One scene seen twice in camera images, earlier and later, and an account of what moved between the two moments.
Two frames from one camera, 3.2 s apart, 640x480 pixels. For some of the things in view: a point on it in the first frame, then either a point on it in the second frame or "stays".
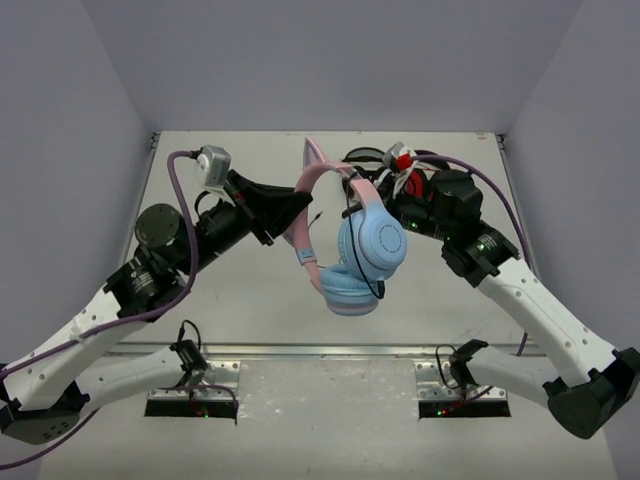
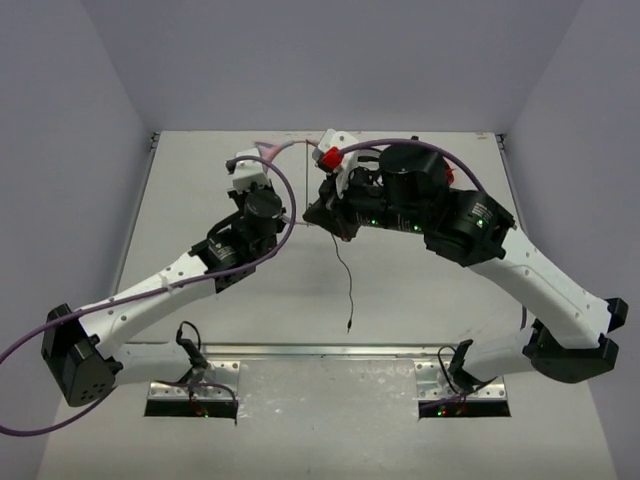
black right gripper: [392, 198] to [330, 211]
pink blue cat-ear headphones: [372, 242] to [267, 150]
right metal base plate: [430, 387] stays
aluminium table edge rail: [323, 351] stays
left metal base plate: [214, 373] stays
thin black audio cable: [381, 294] to [332, 237]
